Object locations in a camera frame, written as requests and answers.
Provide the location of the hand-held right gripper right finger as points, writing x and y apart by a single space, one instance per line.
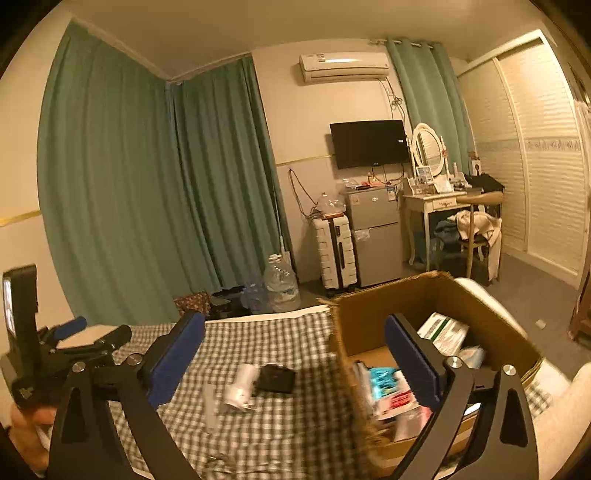
413 364

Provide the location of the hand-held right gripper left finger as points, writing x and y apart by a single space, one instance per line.
178 360

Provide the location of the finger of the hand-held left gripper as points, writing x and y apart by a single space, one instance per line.
115 334
71 326

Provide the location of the teal packet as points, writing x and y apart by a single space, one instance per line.
383 381

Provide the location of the white pouch with red label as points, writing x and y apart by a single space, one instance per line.
401 399

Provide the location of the green white medicine box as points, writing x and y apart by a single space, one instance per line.
443 330

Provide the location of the brown cardboard box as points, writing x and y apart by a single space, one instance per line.
415 295

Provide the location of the black wallet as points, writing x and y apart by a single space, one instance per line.
277 378

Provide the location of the person's left hand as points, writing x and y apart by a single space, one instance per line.
27 434

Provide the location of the brown patterned bag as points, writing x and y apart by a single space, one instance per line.
191 304

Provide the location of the black bag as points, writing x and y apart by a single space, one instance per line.
228 300

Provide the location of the crushed clear plastic bottles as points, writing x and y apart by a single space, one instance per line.
254 295

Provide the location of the green white checked blanket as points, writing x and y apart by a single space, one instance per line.
277 332

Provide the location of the large clear water jug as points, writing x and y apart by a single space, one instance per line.
281 286

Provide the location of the silver mini fridge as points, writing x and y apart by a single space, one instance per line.
374 240

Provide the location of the white suitcase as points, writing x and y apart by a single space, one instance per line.
334 254

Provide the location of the blue clothes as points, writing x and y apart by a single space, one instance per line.
447 230

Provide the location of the green curtain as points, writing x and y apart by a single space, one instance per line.
115 184
429 92
231 175

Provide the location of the white clothes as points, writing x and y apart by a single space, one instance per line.
480 226

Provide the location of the white dressing table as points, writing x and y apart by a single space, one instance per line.
434 203

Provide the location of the brown wooden furniture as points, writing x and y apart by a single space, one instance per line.
581 309

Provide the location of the clear plastic bags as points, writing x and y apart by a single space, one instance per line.
332 205

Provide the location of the wooden chair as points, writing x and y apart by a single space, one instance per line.
485 199

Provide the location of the black clothes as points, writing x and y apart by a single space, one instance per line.
485 183

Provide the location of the white oval vanity mirror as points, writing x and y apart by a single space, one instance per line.
427 147

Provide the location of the white slatted wardrobe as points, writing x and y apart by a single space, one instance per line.
545 161

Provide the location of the white air conditioner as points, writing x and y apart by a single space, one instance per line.
344 67

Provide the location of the black wall television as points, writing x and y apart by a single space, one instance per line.
369 144

